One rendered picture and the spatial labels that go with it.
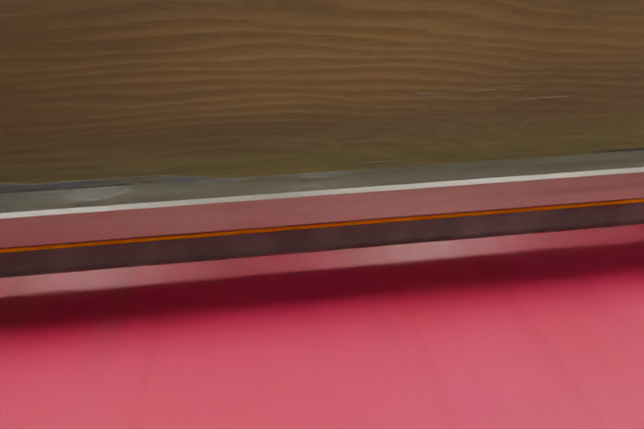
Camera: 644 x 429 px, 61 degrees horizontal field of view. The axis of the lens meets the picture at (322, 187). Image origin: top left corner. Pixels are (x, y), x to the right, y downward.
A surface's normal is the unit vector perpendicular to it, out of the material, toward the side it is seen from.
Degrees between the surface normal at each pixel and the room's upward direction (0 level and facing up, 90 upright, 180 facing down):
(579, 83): 87
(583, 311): 3
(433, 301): 3
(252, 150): 87
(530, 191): 87
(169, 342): 3
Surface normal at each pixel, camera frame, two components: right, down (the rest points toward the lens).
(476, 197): 0.13, 0.42
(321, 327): -0.02, -0.90
